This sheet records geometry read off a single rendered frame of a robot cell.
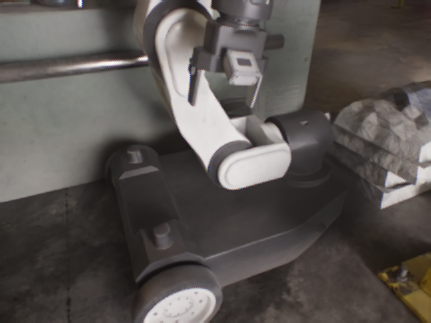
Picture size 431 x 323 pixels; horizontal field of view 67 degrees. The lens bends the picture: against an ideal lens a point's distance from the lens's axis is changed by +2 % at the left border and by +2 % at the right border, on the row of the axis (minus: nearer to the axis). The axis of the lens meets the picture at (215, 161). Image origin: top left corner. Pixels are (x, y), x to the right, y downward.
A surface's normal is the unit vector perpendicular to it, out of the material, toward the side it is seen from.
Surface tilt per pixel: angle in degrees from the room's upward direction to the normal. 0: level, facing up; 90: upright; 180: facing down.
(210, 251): 0
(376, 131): 63
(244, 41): 90
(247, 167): 90
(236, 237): 0
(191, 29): 90
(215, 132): 90
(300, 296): 0
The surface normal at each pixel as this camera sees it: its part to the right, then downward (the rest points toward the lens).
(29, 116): 0.37, 0.53
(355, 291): -0.01, -0.82
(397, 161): -0.76, -0.15
